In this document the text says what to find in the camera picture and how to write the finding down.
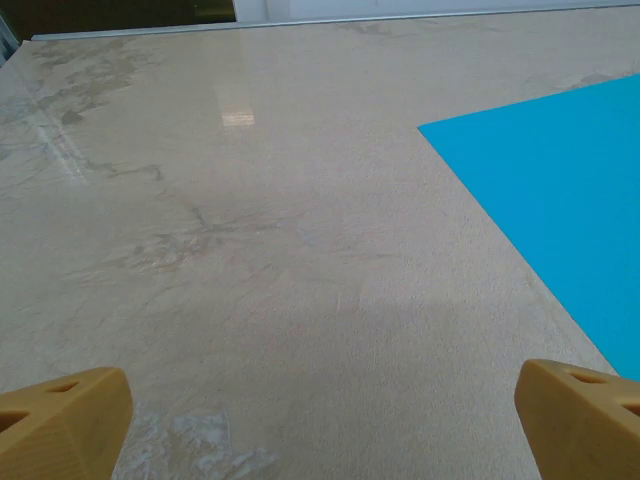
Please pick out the turquoise cloth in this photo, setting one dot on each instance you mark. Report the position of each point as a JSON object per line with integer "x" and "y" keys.
{"x": 560, "y": 200}

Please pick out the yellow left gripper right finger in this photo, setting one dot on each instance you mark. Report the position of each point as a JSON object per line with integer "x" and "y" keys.
{"x": 585, "y": 430}

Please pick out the aluminium table end rail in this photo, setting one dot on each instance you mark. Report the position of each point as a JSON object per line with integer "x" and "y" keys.
{"x": 150, "y": 30}

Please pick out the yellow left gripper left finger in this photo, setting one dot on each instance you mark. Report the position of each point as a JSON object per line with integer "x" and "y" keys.
{"x": 60, "y": 425}

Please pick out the aluminium table side rail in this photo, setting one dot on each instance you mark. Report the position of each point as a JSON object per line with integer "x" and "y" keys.
{"x": 7, "y": 40}

